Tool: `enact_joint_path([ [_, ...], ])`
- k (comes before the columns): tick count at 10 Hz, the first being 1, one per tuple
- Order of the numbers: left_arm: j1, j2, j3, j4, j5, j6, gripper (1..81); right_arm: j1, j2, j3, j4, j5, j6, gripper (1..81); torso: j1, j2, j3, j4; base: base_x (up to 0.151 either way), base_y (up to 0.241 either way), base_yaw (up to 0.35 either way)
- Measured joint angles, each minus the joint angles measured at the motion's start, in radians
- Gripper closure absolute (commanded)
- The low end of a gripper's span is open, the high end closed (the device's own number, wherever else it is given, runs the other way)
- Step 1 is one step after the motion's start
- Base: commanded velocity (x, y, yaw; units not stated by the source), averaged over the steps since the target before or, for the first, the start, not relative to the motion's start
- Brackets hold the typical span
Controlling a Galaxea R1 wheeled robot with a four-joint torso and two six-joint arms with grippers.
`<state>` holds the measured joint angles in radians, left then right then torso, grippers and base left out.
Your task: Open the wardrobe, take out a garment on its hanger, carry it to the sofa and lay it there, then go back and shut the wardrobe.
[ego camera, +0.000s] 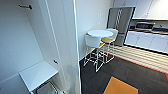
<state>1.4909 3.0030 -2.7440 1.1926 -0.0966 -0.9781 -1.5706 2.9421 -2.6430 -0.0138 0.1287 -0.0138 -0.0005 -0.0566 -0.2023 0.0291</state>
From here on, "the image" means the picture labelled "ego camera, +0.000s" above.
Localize tall white storage box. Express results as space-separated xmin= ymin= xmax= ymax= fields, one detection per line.
xmin=18 ymin=59 xmax=60 ymax=94

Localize dark door hinge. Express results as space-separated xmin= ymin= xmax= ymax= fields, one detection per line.
xmin=52 ymin=58 xmax=59 ymax=65

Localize black microwave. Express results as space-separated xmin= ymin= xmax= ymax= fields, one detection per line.
xmin=134 ymin=21 xmax=156 ymax=33

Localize white upper cabinets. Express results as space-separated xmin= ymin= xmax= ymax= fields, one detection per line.
xmin=113 ymin=0 xmax=168 ymax=20

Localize black wardrobe hook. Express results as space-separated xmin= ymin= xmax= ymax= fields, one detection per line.
xmin=17 ymin=3 xmax=34 ymax=11

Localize steel refrigerator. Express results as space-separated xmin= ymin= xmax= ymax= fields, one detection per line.
xmin=106 ymin=6 xmax=136 ymax=47

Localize white wardrobe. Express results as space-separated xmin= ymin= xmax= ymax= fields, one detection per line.
xmin=0 ymin=0 xmax=68 ymax=94

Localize yellow bar stool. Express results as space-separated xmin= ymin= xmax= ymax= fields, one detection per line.
xmin=99 ymin=37 xmax=115 ymax=65

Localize white kitchen counter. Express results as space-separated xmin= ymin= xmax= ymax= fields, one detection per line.
xmin=124 ymin=28 xmax=168 ymax=55

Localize white bar stool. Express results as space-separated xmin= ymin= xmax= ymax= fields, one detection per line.
xmin=83 ymin=34 xmax=105 ymax=73
xmin=105 ymin=28 xmax=120 ymax=63

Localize white wardrobe door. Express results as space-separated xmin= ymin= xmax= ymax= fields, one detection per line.
xmin=44 ymin=0 xmax=82 ymax=94

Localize round white high table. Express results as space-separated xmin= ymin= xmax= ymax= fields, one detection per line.
xmin=86 ymin=29 xmax=115 ymax=64

